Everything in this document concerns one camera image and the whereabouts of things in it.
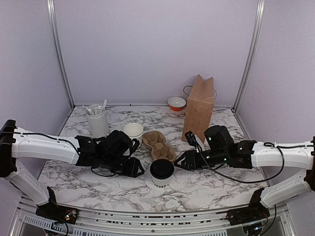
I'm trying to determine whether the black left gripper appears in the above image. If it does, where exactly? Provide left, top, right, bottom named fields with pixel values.
left=101, top=153, right=145, bottom=178

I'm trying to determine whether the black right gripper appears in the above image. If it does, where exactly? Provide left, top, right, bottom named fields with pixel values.
left=174, top=149, right=228, bottom=171

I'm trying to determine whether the white paper coffee cup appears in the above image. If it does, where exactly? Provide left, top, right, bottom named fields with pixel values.
left=151, top=172, right=173, bottom=188

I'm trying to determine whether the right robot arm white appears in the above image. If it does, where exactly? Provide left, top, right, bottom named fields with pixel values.
left=174, top=125, right=315, bottom=224

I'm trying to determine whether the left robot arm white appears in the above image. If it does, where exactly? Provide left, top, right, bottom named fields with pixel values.
left=0, top=119, right=144, bottom=219

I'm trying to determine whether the brown cardboard cup carrier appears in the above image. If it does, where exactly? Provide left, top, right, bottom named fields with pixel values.
left=142, top=131, right=177, bottom=163

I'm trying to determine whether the brown paper bag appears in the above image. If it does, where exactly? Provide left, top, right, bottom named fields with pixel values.
left=181, top=75, right=215, bottom=142

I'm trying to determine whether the white ribbed canister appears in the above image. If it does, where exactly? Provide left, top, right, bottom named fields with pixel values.
left=86, top=104, right=109, bottom=138

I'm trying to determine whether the orange white bowl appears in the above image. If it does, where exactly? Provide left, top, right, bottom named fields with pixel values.
left=167, top=97, right=186, bottom=112

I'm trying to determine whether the white wrapped stir stick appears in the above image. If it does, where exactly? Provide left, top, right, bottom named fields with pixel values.
left=102, top=99, right=107, bottom=110

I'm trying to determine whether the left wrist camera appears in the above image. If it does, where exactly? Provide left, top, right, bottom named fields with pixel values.
left=131, top=138, right=141, bottom=155

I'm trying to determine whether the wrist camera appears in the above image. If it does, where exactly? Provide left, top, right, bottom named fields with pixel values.
left=131, top=138, right=141, bottom=155
left=185, top=131, right=201, bottom=149

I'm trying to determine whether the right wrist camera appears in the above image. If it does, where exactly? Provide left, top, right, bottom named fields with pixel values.
left=185, top=131, right=201, bottom=149

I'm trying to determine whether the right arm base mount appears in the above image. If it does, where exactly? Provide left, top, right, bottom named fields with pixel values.
left=226, top=188, right=270, bottom=226

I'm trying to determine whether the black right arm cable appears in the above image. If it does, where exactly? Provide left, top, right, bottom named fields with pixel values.
left=196, top=142, right=288, bottom=184

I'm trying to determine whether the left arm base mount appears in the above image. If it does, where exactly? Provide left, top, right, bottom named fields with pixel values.
left=35, top=187, right=79, bottom=225

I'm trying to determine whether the aluminium frame post right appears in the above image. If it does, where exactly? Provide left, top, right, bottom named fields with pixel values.
left=232, top=0, right=266, bottom=113

